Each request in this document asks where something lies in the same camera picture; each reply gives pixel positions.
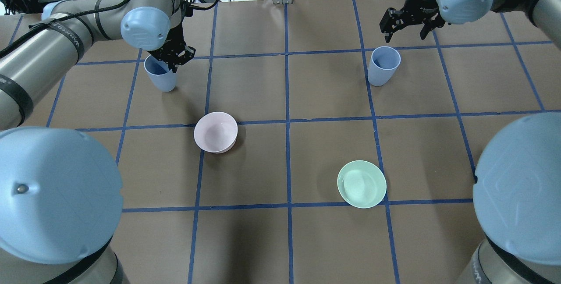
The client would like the blue cup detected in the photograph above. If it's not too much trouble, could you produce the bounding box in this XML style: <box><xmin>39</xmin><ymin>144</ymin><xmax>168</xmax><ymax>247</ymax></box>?
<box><xmin>144</xmin><ymin>56</ymin><xmax>177</xmax><ymax>92</ymax></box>
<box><xmin>367</xmin><ymin>46</ymin><xmax>401</xmax><ymax>86</ymax></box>

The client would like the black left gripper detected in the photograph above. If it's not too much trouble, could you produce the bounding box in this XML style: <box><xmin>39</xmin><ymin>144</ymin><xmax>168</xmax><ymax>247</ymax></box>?
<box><xmin>148</xmin><ymin>25</ymin><xmax>196</xmax><ymax>74</ymax></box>

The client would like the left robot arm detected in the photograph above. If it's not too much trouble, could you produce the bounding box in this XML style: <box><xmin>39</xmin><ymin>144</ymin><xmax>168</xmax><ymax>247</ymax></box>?
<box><xmin>1</xmin><ymin>0</ymin><xmax>195</xmax><ymax>284</ymax></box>

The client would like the mint green bowl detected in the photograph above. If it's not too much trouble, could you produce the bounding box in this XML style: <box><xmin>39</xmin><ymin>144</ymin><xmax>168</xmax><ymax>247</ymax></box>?
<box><xmin>337</xmin><ymin>160</ymin><xmax>387</xmax><ymax>209</ymax></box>

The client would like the pink bowl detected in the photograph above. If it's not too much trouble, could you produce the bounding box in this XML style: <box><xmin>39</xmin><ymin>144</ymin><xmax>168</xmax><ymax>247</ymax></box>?
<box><xmin>194</xmin><ymin>111</ymin><xmax>238</xmax><ymax>154</ymax></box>

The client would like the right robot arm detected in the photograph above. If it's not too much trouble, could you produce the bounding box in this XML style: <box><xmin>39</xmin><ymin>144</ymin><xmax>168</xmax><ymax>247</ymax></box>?
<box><xmin>380</xmin><ymin>0</ymin><xmax>560</xmax><ymax>284</ymax></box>

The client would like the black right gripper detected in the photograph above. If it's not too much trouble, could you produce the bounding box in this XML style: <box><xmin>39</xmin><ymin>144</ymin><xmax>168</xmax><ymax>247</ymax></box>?
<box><xmin>379</xmin><ymin>0</ymin><xmax>447</xmax><ymax>43</ymax></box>

